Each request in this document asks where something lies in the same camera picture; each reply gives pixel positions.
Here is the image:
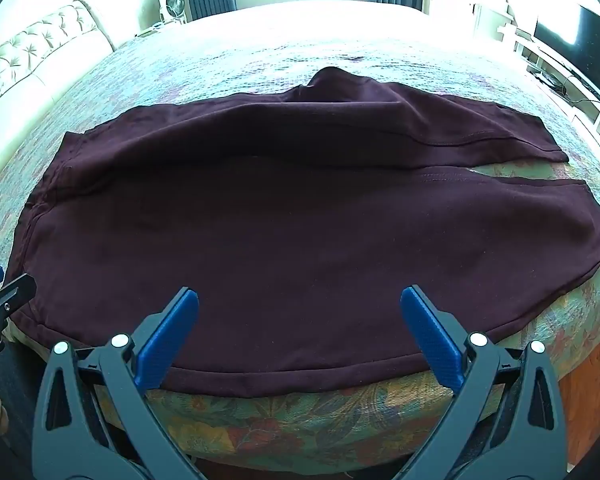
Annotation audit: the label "wooden bed frame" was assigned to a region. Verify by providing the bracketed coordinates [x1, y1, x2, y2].
[555, 330, 600, 461]

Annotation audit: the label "white fan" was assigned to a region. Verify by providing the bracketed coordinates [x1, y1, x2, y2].
[159, 0, 187, 25]

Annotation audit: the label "floral bedspread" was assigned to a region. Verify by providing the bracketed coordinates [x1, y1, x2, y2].
[0, 0, 600, 461]

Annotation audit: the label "cream tufted headboard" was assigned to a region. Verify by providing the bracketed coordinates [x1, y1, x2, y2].
[0, 0, 116, 201]

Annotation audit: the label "maroon pants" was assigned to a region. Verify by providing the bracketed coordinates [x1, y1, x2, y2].
[5, 66, 600, 393]

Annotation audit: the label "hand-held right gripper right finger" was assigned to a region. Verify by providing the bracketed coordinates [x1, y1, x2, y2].
[401, 285, 568, 480]

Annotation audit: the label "black television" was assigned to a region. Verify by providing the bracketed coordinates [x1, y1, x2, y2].
[532, 4, 600, 107]

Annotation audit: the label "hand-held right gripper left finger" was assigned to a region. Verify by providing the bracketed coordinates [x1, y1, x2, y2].
[32, 287, 201, 480]

